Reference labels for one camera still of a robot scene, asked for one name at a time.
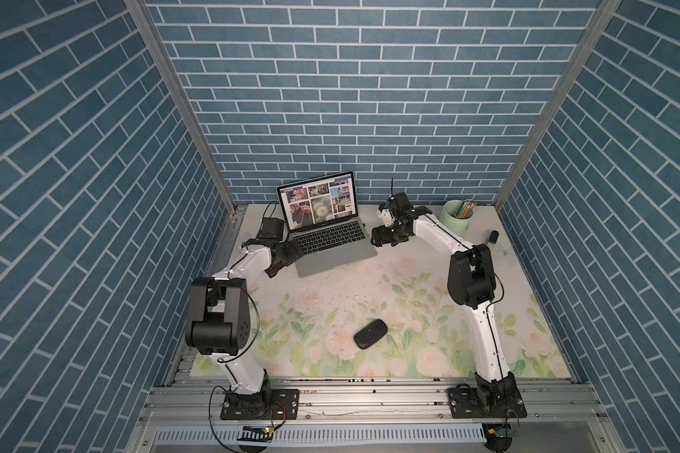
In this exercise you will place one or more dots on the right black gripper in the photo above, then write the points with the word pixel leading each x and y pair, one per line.
pixel 382 240

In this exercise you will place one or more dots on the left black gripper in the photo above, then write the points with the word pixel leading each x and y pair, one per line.
pixel 293 250

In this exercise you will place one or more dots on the silver laptop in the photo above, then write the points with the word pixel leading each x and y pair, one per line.
pixel 322 215

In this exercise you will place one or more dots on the black wireless mouse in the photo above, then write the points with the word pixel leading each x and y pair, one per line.
pixel 371 334

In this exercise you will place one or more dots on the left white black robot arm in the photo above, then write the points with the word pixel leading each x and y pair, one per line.
pixel 218 322

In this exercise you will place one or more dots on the mint green pencil cup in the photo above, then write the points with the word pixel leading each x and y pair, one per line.
pixel 457 226

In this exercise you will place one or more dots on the bundle of coloured pencils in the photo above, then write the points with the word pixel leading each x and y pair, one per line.
pixel 465 209

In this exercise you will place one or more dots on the floral table mat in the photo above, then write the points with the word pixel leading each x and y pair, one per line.
pixel 307 324

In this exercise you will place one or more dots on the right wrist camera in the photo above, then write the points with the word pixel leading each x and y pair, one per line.
pixel 385 214

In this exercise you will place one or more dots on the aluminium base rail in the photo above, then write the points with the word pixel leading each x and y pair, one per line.
pixel 383 401

